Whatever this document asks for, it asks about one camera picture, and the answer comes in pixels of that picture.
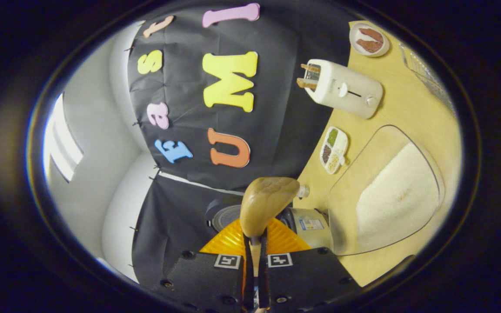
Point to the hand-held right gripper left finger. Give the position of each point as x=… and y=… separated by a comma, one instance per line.
x=207, y=282

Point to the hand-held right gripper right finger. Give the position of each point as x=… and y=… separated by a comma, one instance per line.
x=302, y=280

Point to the black and silver rice cooker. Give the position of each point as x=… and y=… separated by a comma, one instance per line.
x=309, y=228

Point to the wooden spoon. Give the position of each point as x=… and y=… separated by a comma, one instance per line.
x=265, y=204

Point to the clear box of rice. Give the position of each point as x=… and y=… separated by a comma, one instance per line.
x=398, y=200

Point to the black backdrop cloth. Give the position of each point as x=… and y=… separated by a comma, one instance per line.
x=181, y=217

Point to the small clear bottle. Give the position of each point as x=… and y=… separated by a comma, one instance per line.
x=303, y=191

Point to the white divided dish of beans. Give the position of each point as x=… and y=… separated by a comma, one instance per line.
x=333, y=150

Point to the white toaster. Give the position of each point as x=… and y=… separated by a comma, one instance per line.
x=346, y=89

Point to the toast slice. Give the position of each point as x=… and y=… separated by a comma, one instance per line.
x=310, y=68
x=306, y=83

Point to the large ceiling light panel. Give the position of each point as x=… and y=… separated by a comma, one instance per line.
x=63, y=139

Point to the white plate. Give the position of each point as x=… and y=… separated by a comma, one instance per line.
x=357, y=48

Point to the brown meat piece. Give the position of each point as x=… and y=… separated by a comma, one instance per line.
x=369, y=46
x=371, y=34

